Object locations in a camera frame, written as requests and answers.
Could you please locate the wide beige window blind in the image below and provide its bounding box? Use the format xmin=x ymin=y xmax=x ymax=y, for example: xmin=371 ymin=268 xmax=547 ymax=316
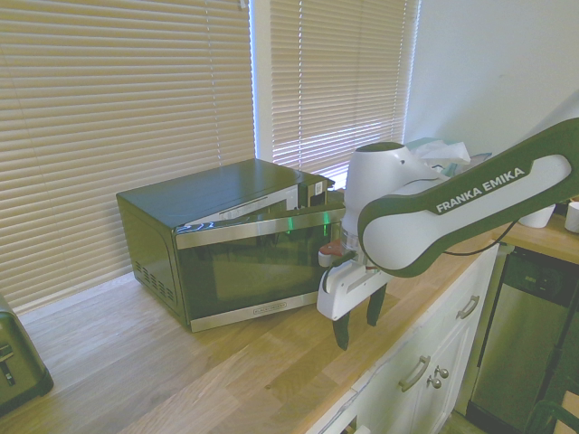
xmin=0 ymin=0 xmax=256 ymax=317

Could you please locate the stainless steel dishwasher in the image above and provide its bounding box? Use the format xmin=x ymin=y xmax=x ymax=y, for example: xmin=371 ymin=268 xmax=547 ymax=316
xmin=465 ymin=245 xmax=579 ymax=425

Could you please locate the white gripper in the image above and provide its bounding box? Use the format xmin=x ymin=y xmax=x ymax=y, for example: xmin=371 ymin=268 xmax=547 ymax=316
xmin=316 ymin=259 xmax=389 ymax=352

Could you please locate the black stainless steel microwave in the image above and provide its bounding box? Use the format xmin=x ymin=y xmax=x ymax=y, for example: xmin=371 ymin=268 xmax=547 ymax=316
xmin=115 ymin=157 xmax=347 ymax=335

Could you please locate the narrow beige window blind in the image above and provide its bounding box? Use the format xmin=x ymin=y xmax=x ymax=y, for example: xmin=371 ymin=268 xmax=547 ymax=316
xmin=268 ymin=0 xmax=422 ymax=183

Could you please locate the silver cabinet bar handle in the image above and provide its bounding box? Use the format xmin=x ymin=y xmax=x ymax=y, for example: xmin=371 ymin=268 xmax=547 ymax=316
xmin=398 ymin=354 xmax=432 ymax=392

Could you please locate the dark metal toaster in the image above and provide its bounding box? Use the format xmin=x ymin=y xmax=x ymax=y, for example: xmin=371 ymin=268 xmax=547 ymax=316
xmin=0 ymin=292 xmax=55 ymax=416

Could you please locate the white tissue box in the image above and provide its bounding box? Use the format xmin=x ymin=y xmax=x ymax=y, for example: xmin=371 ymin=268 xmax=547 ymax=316
xmin=403 ymin=137 xmax=492 ymax=178

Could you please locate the black camera stand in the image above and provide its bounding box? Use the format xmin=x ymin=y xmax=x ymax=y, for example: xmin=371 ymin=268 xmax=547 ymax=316
xmin=523 ymin=296 xmax=579 ymax=434

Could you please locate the white ceramic cup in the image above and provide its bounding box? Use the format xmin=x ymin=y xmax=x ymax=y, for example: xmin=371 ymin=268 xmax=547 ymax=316
xmin=517 ymin=203 xmax=556 ymax=229

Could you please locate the white kitchen cabinet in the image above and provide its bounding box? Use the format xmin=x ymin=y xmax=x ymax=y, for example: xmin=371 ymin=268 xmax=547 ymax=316
xmin=305 ymin=242 xmax=500 ymax=434

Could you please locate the silver drawer handle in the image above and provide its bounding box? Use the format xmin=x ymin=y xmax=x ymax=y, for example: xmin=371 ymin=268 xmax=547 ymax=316
xmin=456 ymin=295 xmax=481 ymax=320

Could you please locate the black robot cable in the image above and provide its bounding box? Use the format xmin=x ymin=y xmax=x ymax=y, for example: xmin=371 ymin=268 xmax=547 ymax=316
xmin=441 ymin=220 xmax=517 ymax=257

